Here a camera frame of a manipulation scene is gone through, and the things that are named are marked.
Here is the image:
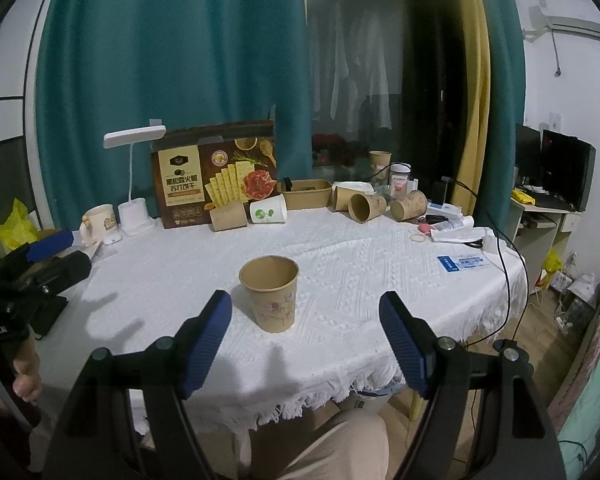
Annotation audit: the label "brown paper food tray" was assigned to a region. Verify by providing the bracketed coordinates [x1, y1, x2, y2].
[278, 178, 333, 211]

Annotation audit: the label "black cable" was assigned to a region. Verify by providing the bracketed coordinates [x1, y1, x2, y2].
[450, 178, 531, 348]

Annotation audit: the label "narrow teal curtain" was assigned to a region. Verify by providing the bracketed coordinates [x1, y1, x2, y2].
[475, 0, 527, 231]

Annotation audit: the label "clear jar white lid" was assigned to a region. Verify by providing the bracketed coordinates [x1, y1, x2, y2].
[390, 162, 412, 196]

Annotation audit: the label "small black monitor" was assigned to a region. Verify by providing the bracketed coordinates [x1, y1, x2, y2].
[515, 123, 542, 186]

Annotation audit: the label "brown cracker box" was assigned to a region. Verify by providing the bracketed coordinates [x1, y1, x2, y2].
[151, 121, 277, 230]

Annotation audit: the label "blue white small box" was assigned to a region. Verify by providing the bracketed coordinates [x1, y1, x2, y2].
[426, 200, 463, 218]

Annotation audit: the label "person's leg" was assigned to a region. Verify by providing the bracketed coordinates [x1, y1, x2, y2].
[247, 410, 390, 480]

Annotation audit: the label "person's left hand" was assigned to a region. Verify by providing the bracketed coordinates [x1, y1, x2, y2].
[11, 337, 44, 403]

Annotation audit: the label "white crumpled papers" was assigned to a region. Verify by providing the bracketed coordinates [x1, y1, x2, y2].
[430, 214, 486, 243]

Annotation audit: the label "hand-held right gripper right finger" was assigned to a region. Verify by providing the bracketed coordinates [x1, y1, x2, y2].
[378, 290, 563, 480]

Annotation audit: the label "large black monitor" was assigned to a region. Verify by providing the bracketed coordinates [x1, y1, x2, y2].
[540, 129, 597, 212]

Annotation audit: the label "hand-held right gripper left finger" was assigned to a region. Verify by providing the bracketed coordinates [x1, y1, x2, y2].
[42, 289, 233, 480]

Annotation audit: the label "wide teal curtain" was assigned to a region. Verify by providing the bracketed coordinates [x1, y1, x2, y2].
[36, 0, 313, 233]

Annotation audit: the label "white paper cup green print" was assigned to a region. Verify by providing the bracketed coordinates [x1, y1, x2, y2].
[249, 194, 287, 224]

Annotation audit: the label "blue white packet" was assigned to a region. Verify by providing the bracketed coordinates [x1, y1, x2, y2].
[436, 254, 491, 273]

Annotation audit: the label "red flowers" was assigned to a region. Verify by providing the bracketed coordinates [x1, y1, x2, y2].
[312, 133, 361, 166]

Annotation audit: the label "white tissue pack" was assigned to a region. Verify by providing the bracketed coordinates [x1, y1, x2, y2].
[333, 180, 376, 195]

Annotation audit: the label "white desk lamp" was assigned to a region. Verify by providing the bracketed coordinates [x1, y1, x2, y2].
[103, 125, 167, 237]

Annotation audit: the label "white computer desk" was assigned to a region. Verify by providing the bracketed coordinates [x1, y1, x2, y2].
[505, 192, 583, 281]

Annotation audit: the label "yellow curtain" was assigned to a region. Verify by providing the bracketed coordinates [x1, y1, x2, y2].
[447, 0, 496, 221]

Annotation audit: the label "white textured tablecloth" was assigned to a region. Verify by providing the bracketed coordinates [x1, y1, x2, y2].
[32, 205, 528, 436]

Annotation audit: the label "white air conditioner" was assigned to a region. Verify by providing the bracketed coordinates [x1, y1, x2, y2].
[522, 12, 600, 43]

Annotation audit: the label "cream cartoon mug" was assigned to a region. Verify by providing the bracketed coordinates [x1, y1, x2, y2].
[80, 203, 121, 246]

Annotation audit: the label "large yellow plastic bag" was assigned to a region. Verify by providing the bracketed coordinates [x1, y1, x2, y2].
[0, 198, 41, 251]

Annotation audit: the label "plain brown paper cup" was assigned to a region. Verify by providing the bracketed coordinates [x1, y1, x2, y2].
[210, 203, 248, 232]

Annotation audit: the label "small yellow plastic bag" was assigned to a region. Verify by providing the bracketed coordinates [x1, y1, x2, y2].
[544, 249, 563, 286]

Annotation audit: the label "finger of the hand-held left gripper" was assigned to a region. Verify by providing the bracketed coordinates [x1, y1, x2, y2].
[25, 229, 76, 264]
[27, 251, 92, 297]

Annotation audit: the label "brown paper cup floral print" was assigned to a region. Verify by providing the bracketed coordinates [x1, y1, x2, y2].
[238, 256, 300, 333]

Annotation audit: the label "pink blanket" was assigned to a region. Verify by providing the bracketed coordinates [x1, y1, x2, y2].
[550, 272, 600, 411]

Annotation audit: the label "white trash bin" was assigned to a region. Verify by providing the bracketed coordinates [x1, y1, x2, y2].
[340, 382, 396, 413]

